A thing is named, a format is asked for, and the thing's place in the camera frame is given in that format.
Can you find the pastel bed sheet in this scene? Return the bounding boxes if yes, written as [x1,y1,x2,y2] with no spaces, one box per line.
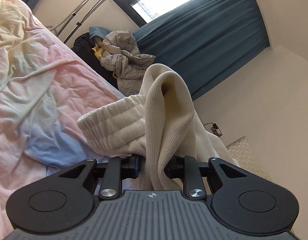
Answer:
[0,0,134,235]

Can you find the window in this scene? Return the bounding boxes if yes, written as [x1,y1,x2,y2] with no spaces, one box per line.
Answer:
[90,0,244,28]

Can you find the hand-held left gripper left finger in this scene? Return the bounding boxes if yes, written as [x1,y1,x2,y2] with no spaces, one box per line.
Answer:
[55,155,141,200]

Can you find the white quilted pillow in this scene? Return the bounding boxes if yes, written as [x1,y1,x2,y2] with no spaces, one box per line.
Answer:
[225,136,272,182]

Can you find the yellow cloth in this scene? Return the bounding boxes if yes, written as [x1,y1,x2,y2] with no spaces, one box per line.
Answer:
[91,45,106,60]

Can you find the grey quilted jacket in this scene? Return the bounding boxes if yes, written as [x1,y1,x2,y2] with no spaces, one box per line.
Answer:
[100,30,156,97]

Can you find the cream pants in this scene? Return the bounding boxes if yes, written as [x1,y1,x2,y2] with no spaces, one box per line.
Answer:
[77,64,244,192]

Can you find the black clothes pile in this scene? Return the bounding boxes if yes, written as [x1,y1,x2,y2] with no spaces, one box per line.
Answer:
[70,32,124,97]

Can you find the teal pillow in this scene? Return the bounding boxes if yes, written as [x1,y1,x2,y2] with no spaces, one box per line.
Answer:
[88,26,112,39]

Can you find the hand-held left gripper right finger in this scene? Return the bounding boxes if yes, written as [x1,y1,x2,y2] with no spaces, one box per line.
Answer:
[164,155,253,200]

